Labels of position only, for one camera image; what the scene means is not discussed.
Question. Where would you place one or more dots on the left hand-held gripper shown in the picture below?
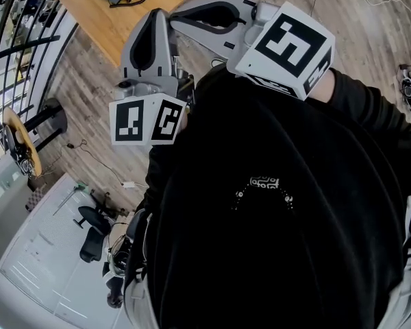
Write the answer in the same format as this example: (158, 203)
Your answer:
(147, 91)

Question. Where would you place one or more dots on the person's black sweater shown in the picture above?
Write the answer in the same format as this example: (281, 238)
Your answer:
(260, 259)

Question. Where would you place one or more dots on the round wooden table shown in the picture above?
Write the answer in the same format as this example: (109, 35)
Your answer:
(34, 153)

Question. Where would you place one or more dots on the white desk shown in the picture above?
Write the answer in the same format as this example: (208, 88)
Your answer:
(44, 252)

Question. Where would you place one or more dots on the white power adapter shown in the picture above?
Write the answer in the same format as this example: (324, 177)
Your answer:
(128, 184)

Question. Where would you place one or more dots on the black metal railing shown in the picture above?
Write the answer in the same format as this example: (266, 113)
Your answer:
(37, 42)

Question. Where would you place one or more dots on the person's left forearm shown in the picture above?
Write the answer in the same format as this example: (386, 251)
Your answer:
(164, 163)

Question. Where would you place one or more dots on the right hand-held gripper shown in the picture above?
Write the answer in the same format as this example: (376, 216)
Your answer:
(260, 58)

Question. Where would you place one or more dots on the black pedestal stand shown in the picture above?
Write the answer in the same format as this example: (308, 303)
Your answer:
(53, 115)

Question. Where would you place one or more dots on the green object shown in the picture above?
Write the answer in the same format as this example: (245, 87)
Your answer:
(81, 186)

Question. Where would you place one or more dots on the silver pen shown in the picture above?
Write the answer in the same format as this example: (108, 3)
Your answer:
(64, 202)

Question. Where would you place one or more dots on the black office chair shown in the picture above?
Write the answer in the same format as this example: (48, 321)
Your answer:
(92, 245)

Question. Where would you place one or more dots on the person's right forearm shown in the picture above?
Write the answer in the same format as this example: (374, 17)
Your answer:
(363, 101)

